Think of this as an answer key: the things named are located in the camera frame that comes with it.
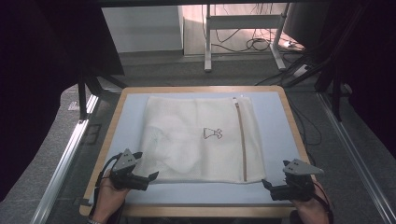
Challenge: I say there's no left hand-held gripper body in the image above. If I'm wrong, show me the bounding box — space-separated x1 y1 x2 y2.
108 147 151 192

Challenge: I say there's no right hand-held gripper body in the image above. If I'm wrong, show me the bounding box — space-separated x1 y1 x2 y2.
270 158 325 203

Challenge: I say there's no white mesh laundry bag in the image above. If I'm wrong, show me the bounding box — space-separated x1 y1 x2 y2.
134 94 267 185

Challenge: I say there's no person's right hand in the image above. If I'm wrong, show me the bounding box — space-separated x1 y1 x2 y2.
290 179 332 224

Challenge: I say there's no person's left hand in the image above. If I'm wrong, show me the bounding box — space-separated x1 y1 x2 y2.
91 168 131 224

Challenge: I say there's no light blue table mat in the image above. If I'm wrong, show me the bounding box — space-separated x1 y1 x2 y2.
88 91 309 206

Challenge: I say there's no dark floor plate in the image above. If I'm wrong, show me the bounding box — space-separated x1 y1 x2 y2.
81 123 103 146

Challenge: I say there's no wooden-edged table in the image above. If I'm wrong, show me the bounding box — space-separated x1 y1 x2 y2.
78 85 329 218

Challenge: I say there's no black metal stand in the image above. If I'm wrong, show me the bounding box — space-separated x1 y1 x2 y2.
281 6 370 123
76 68 129 121

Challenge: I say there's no white power strip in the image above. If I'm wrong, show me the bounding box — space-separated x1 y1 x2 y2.
291 63 312 78

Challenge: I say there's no black curtain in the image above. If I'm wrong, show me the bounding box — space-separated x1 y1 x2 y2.
0 0 126 202
337 0 396 157

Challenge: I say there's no white cabinet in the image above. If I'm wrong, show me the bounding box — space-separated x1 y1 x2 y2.
101 5 185 54

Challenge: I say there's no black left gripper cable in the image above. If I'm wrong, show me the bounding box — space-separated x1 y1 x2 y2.
89 151 125 220

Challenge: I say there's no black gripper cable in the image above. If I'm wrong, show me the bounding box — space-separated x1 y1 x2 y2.
89 151 125 220
312 181 334 224

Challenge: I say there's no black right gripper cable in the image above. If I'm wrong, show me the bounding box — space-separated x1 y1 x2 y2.
312 181 334 224

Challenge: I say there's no black floor cable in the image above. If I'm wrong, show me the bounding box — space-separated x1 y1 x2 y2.
289 98 323 147

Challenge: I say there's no aluminium floor rail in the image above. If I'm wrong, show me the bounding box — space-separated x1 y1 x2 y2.
317 91 396 224
30 94 100 224

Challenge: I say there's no tangle of black floor cables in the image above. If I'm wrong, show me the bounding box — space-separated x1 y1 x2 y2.
210 3 304 54

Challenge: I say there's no white desk frame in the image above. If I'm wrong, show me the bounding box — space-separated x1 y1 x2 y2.
203 3 291 74

